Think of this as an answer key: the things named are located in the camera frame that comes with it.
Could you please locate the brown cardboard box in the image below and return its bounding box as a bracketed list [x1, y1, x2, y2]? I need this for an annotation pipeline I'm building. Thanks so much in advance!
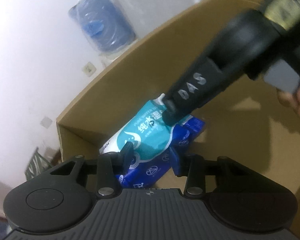
[57, 0, 300, 239]

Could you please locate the white wall socket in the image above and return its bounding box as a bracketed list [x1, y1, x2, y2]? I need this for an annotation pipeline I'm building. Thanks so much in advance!
[82, 62, 96, 77]

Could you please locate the blue teal wet wipes pack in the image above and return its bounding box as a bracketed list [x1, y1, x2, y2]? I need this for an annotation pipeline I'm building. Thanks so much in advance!
[99, 94, 205, 189]

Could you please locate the blue water jug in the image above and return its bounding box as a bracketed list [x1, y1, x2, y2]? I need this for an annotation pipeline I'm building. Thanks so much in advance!
[68, 0, 136, 54]

